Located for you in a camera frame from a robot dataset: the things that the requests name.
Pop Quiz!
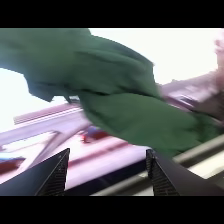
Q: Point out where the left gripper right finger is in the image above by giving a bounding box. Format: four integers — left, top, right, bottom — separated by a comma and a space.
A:
145, 148, 224, 197

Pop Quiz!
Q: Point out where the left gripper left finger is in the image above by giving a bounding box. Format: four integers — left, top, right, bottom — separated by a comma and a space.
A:
0, 148, 71, 197

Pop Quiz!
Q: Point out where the green garment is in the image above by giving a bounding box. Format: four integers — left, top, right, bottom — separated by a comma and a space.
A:
0, 28, 224, 158

